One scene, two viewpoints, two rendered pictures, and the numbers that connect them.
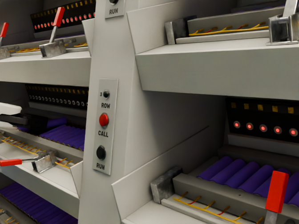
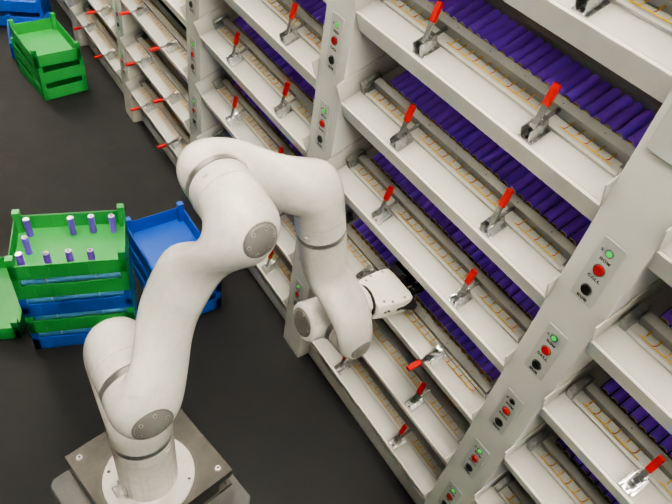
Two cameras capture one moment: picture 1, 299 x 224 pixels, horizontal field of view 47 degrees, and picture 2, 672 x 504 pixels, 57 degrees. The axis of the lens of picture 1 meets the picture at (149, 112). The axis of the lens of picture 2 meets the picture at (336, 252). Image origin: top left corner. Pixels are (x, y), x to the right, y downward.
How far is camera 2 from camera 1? 1.09 m
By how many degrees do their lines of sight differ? 43
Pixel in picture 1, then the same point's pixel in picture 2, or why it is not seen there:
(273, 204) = not seen: outside the picture
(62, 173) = (451, 375)
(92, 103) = (498, 391)
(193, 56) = (579, 450)
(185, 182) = (550, 449)
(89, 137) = (490, 403)
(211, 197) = (564, 468)
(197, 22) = (592, 395)
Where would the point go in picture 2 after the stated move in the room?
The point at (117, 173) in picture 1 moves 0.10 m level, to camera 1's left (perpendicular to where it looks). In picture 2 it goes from (508, 440) to (458, 429)
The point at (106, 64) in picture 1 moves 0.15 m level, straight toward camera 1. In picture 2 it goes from (516, 385) to (532, 463)
